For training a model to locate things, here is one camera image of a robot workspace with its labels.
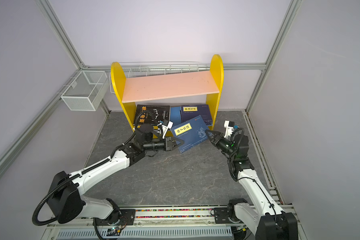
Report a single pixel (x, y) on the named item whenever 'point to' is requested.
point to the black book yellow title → (152, 114)
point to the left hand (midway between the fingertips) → (183, 145)
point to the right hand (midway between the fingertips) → (205, 132)
